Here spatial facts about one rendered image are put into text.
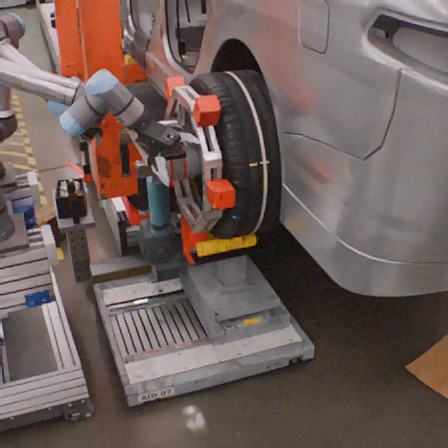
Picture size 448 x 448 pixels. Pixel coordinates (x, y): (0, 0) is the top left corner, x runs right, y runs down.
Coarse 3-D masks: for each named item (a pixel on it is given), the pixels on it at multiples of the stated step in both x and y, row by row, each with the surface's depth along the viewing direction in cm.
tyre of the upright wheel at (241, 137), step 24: (240, 72) 209; (240, 96) 196; (264, 96) 198; (240, 120) 191; (264, 120) 193; (240, 144) 190; (264, 144) 192; (240, 168) 190; (192, 192) 247; (240, 192) 194; (240, 216) 201; (264, 216) 206
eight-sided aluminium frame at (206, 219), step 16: (176, 96) 211; (192, 96) 206; (176, 112) 231; (208, 128) 194; (208, 160) 190; (208, 176) 193; (176, 192) 239; (192, 208) 235; (208, 208) 199; (192, 224) 222; (208, 224) 216
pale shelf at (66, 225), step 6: (54, 192) 284; (90, 210) 267; (84, 216) 262; (90, 216) 262; (60, 222) 257; (66, 222) 257; (72, 222) 257; (84, 222) 257; (90, 222) 257; (60, 228) 252; (66, 228) 253; (72, 228) 255; (78, 228) 256; (84, 228) 257
